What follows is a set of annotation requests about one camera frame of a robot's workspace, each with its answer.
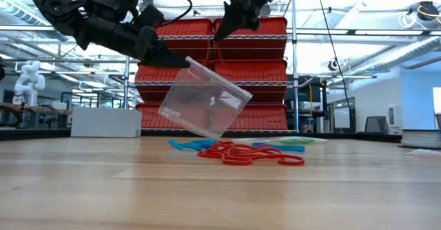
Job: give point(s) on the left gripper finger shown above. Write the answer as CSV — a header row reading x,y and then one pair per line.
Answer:
x,y
165,58

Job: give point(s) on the blue rubber band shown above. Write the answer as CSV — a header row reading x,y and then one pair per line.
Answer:
x,y
179,144
293,148
205,143

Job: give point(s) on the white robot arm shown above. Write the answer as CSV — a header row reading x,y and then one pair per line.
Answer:
x,y
31,82

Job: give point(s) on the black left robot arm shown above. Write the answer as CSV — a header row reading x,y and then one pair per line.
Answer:
x,y
55,2

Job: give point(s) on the white cardboard box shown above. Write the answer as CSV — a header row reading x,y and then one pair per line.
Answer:
x,y
103,121

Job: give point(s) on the dark monitor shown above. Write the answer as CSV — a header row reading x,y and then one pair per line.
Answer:
x,y
306,94

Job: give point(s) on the wooden workbench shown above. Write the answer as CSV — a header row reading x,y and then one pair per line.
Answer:
x,y
41,110

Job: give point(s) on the black upright stand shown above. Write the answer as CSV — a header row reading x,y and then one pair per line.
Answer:
x,y
324,102

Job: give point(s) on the white framed board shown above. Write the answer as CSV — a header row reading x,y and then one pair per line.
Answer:
x,y
342,118

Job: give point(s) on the dark office chair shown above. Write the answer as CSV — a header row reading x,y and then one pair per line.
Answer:
x,y
375,125

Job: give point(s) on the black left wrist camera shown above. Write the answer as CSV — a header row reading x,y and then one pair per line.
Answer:
x,y
151,16

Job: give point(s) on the black aluminium table frame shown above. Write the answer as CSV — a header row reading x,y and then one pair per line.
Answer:
x,y
34,134

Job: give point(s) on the silver ventilation duct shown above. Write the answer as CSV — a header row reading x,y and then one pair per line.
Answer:
x,y
396,56

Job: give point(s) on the white wall dispenser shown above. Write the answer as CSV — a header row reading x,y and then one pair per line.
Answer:
x,y
392,116

